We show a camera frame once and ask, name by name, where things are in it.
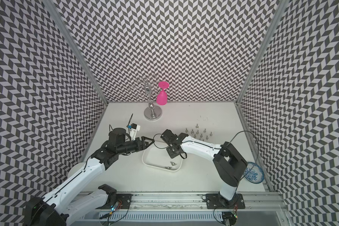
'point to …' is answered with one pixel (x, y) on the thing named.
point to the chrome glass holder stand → (147, 87)
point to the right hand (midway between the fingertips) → (176, 152)
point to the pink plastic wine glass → (162, 96)
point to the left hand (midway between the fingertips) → (151, 144)
